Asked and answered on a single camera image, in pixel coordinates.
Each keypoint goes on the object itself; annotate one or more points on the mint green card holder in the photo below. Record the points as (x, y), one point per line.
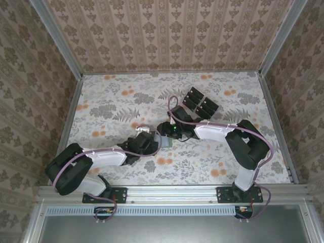
(167, 143)

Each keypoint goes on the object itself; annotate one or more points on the black credit card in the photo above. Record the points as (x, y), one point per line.
(197, 92)
(204, 112)
(211, 101)
(190, 103)
(193, 97)
(207, 106)

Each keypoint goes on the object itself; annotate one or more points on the clear acrylic card rack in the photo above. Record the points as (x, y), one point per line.
(202, 103)

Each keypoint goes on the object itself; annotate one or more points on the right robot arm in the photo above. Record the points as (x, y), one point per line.
(212, 132)

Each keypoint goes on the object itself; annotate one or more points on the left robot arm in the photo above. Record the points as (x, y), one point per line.
(106, 159)

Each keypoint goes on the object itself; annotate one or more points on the black controller board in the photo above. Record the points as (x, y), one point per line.
(243, 211)
(103, 212)

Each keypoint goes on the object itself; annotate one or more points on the grey metal panel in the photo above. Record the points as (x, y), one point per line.
(172, 227)

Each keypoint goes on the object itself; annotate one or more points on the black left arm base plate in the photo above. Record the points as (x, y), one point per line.
(119, 195)

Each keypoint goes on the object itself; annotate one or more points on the aluminium mounting rail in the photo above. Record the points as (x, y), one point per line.
(172, 193)

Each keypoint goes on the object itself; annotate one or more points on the aluminium table side rail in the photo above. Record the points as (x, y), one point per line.
(278, 129)
(65, 129)

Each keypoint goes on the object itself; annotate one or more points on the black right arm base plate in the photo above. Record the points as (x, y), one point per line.
(224, 195)

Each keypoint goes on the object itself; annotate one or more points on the aluminium frame post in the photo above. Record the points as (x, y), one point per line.
(58, 38)
(282, 38)

